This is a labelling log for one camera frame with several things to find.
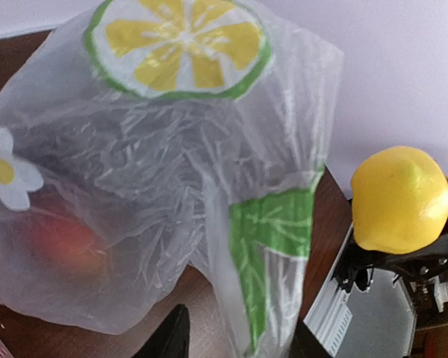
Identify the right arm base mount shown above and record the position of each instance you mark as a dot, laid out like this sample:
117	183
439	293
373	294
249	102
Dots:
352	276

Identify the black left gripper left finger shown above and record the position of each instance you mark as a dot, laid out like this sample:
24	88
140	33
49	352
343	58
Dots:
171	339

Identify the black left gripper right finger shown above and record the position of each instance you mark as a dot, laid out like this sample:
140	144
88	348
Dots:
305	344

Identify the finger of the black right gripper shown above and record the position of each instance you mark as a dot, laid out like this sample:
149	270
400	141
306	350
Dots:
429	261

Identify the clear plastic bag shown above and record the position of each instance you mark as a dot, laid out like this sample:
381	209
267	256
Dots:
182	133

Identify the red orange mango fruit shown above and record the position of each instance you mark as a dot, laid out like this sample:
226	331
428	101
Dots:
68	248

